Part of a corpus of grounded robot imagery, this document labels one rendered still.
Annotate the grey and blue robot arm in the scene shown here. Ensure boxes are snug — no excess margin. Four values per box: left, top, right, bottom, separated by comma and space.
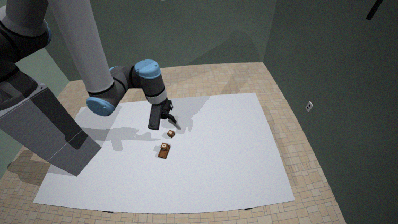
0, 0, 167, 116

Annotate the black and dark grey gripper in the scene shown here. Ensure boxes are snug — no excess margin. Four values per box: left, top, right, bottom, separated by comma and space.
152, 97, 181, 130

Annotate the brown wooden tray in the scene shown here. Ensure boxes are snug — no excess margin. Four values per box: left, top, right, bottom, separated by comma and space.
158, 145, 171, 159

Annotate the brown cube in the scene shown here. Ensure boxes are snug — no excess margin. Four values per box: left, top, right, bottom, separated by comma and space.
167, 130, 175, 138
161, 143, 169, 151

